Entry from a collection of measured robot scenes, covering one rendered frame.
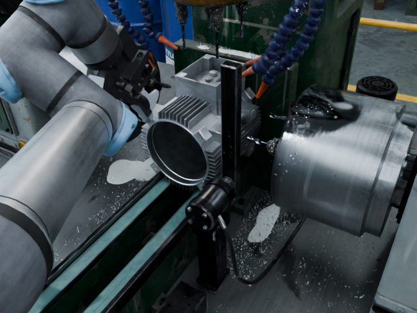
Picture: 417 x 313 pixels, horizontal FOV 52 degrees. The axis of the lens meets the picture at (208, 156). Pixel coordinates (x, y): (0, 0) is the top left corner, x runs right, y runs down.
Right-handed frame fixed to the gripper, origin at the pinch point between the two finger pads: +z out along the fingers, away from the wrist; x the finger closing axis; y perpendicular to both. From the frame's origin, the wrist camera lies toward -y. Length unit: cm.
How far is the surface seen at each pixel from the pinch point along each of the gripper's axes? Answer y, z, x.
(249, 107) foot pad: 13.3, 8.9, -15.1
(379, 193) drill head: 1.4, 1.8, -45.0
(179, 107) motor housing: 5.2, 0.9, -5.2
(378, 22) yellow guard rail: 168, 157, 0
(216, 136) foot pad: 3.1, 4.1, -13.6
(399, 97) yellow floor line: 156, 215, -22
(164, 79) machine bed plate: 39, 55, 43
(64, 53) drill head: 8.6, -2.1, 27.0
